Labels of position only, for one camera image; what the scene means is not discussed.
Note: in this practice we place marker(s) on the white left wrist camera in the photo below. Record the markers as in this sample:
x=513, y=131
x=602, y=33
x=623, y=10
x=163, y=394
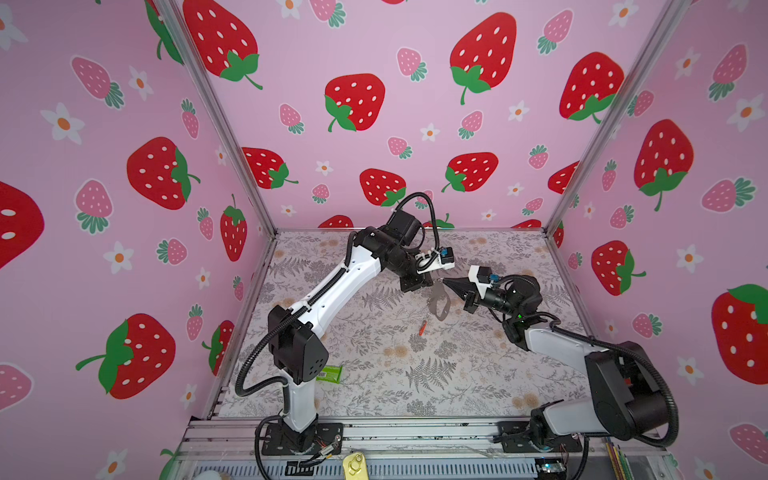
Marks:
x=435, y=259

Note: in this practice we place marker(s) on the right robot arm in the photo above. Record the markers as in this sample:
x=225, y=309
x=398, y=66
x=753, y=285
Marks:
x=628, y=397

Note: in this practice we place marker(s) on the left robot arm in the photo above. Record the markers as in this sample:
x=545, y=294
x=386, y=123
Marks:
x=292, y=354

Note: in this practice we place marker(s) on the green packet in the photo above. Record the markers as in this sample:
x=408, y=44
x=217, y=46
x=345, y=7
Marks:
x=331, y=374

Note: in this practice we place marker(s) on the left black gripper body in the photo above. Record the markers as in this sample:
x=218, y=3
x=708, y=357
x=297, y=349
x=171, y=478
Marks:
x=410, y=281

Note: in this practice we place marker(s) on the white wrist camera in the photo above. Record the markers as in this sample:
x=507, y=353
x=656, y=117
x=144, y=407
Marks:
x=482, y=278
x=435, y=259

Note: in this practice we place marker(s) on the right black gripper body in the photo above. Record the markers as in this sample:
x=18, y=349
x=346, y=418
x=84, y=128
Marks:
x=473, y=303

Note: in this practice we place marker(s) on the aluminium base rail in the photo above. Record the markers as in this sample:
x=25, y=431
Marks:
x=403, y=448

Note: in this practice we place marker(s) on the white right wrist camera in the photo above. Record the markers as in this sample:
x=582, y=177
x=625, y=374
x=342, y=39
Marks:
x=482, y=278

